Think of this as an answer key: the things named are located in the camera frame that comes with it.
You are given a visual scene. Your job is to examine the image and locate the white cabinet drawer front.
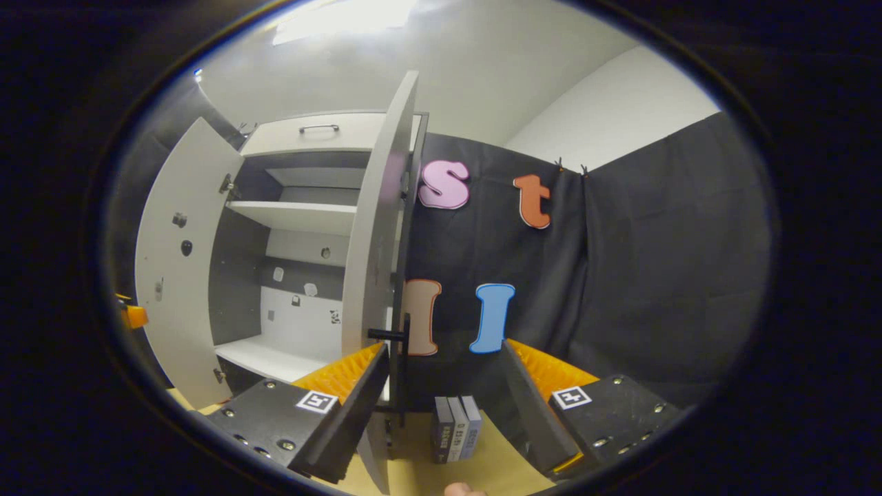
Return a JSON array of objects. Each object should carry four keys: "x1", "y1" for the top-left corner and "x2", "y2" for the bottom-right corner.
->
[{"x1": 239, "y1": 112, "x2": 423, "y2": 158}]

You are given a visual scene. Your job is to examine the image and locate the grey book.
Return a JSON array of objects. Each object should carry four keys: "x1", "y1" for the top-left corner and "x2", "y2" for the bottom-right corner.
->
[{"x1": 448, "y1": 395, "x2": 470, "y2": 463}]

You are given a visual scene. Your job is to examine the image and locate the bluish book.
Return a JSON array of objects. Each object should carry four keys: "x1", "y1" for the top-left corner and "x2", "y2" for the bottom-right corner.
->
[{"x1": 460, "y1": 394, "x2": 484, "y2": 459}]

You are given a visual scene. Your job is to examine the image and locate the black backdrop cloth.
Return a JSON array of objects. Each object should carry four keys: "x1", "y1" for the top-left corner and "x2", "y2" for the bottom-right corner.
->
[{"x1": 103, "y1": 83, "x2": 781, "y2": 415}]

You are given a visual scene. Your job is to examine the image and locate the white and grey cabinet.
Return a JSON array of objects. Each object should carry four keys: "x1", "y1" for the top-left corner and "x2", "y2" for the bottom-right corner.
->
[{"x1": 206, "y1": 110, "x2": 430, "y2": 415}]

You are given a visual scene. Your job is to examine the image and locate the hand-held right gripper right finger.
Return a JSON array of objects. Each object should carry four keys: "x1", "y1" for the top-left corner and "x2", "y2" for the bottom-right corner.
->
[{"x1": 500, "y1": 339, "x2": 690, "y2": 482}]

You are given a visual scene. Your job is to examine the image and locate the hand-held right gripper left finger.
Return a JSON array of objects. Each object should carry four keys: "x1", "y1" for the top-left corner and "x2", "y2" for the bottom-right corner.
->
[{"x1": 205, "y1": 342, "x2": 391, "y2": 485}]

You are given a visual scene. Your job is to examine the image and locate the cabinet door with cherry sticker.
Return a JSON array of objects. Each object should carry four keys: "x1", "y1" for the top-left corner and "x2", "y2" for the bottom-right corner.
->
[{"x1": 340, "y1": 69, "x2": 422, "y2": 495}]

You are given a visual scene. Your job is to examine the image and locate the black door bar handle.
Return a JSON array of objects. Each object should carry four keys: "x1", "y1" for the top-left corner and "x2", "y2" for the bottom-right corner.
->
[{"x1": 367, "y1": 313, "x2": 413, "y2": 415}]

